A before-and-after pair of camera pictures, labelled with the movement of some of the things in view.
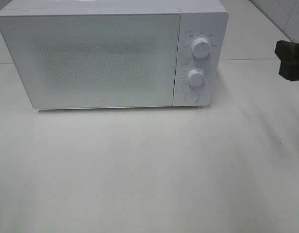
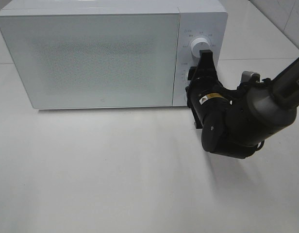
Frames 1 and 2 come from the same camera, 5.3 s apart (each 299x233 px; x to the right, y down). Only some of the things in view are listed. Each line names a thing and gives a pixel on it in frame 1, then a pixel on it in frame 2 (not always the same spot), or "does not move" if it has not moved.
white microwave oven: x=74 y=54 does not move
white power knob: x=201 y=47 does not move
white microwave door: x=95 y=60 does not move
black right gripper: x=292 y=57 -> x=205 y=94
